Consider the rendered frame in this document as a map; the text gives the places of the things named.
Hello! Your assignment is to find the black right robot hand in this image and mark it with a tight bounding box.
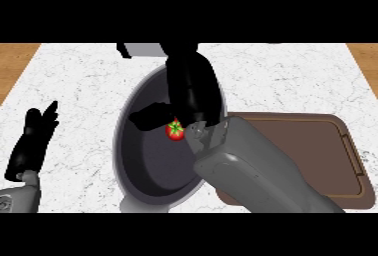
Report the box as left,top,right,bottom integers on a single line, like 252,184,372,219
126,43,225,132

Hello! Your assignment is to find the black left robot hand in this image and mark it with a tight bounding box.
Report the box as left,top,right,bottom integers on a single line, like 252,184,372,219
2,100,60,183

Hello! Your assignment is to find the red tomato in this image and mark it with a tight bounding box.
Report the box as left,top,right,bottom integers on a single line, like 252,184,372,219
163,117,186,142

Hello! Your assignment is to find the dark grey pot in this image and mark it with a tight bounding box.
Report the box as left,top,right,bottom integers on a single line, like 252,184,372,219
112,43,230,214

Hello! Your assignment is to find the brown tray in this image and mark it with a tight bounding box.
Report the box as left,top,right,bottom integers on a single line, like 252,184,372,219
214,111,376,211

